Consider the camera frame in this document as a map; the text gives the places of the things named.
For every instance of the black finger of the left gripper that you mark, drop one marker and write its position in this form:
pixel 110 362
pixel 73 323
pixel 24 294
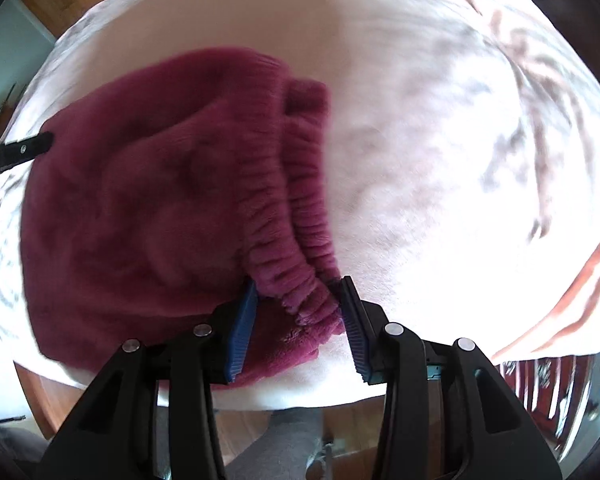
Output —
pixel 17 153

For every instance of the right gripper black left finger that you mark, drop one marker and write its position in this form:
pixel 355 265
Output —
pixel 111 431

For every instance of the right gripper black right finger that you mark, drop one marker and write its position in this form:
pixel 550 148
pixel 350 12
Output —
pixel 486 431

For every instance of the magenta fleece pants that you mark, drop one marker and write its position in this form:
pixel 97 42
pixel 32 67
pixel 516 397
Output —
pixel 163 192

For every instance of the grey trouser leg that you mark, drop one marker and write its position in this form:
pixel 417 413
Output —
pixel 286 450

